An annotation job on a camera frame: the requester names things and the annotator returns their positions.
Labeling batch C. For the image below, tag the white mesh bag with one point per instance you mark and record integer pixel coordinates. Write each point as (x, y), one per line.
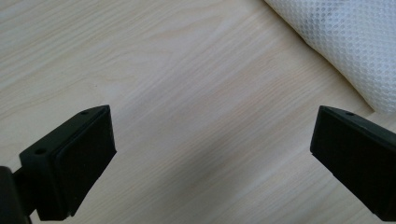
(348, 40)

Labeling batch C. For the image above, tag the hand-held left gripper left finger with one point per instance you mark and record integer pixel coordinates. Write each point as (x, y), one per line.
(77, 161)

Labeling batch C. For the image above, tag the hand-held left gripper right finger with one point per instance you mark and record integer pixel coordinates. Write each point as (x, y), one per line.
(358, 158)

